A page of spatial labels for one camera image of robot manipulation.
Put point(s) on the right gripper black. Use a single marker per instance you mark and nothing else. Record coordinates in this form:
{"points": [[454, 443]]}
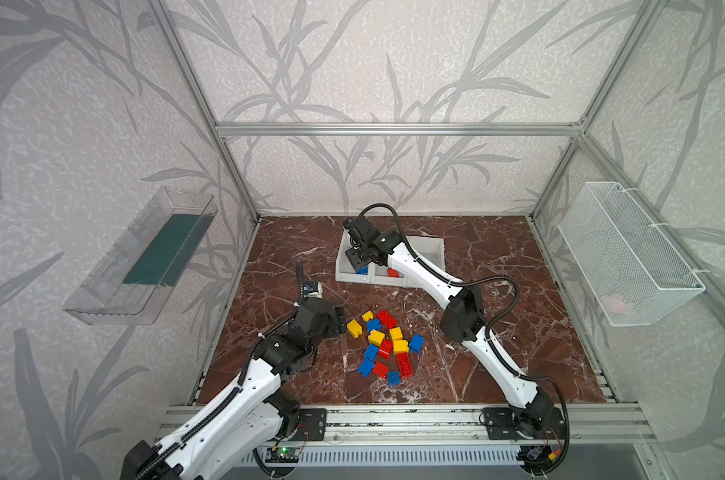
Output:
{"points": [[358, 250]]}

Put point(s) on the red long lego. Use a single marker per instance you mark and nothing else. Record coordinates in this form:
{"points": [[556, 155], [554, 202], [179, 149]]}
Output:
{"points": [[386, 319]]}

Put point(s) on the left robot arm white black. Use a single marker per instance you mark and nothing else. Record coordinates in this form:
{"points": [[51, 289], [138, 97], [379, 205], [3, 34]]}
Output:
{"points": [[250, 410]]}

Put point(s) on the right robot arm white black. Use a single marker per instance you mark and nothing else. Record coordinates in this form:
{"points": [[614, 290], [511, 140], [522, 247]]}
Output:
{"points": [[464, 321]]}

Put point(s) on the blue lego brick mid-left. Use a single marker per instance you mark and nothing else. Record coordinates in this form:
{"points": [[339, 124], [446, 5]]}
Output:
{"points": [[370, 352]]}

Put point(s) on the red lego brick middle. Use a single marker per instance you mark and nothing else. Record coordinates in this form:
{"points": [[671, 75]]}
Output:
{"points": [[385, 349]]}

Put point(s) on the red lego brick lower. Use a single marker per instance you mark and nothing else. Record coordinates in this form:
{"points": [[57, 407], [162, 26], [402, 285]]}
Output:
{"points": [[380, 370]]}

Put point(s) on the red long lego brick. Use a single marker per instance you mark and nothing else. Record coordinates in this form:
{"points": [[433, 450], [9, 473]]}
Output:
{"points": [[403, 364]]}

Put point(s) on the blue lego brick bottom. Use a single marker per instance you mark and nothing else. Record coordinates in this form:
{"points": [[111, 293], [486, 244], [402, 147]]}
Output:
{"points": [[393, 378]]}

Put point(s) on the green circuit board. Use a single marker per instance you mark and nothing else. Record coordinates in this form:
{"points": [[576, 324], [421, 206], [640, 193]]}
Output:
{"points": [[283, 455]]}

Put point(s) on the pink object in basket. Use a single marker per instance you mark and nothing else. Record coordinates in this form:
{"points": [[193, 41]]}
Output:
{"points": [[615, 304]]}

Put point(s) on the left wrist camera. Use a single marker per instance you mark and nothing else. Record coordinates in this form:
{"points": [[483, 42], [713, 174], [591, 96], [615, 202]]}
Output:
{"points": [[312, 289]]}

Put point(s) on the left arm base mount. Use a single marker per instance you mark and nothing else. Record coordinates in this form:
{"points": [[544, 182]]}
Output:
{"points": [[304, 424]]}

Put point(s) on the clear acrylic wall shelf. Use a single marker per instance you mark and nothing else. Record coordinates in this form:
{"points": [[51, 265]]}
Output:
{"points": [[135, 279]]}

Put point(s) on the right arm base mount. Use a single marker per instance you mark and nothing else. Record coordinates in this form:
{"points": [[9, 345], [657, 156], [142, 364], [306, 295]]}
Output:
{"points": [[502, 423]]}

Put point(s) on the white wire mesh basket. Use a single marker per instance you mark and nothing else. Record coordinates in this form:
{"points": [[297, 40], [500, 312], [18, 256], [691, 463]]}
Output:
{"points": [[620, 249]]}

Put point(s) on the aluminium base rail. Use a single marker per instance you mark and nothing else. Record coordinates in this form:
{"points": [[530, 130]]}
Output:
{"points": [[459, 424]]}

